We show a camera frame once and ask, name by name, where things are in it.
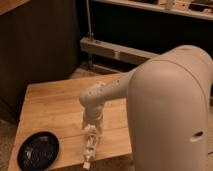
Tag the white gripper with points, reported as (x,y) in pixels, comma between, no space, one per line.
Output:
(92,120)

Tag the clear plastic bottle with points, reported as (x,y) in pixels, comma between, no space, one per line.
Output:
(90,148)

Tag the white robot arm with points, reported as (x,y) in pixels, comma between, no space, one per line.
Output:
(167,101)

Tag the black ceramic bowl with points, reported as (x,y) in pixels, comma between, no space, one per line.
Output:
(38,151)

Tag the grey metal beam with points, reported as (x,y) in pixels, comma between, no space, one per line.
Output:
(114,51)

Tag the metal vertical pole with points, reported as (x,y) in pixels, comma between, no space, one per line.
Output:
(90,32)

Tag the wooden shelf with items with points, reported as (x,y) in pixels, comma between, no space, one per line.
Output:
(166,8)

